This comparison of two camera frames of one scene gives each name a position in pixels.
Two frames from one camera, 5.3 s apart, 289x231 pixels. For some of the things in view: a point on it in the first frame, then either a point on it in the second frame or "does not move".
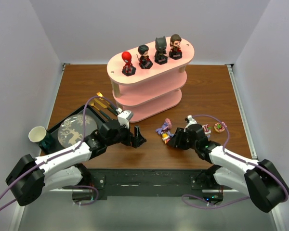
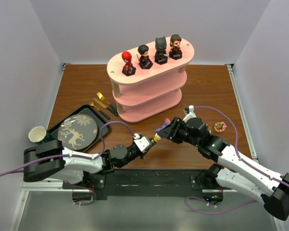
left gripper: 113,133 to 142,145
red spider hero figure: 128,69 does not move
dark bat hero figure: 161,57 does not move
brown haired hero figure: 176,52 does not move
